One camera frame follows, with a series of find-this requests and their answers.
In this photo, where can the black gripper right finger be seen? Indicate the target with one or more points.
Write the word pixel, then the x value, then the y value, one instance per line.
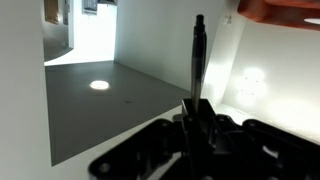
pixel 266 150

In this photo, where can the round ceiling light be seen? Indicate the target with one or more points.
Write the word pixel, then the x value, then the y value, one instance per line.
pixel 99 85

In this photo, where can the orange patterned corner sofa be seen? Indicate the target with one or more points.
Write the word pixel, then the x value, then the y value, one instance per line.
pixel 276 11

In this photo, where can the black pen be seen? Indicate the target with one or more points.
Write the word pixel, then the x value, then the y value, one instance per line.
pixel 198 56

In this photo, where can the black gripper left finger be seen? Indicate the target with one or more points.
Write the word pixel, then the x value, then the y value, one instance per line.
pixel 140 143

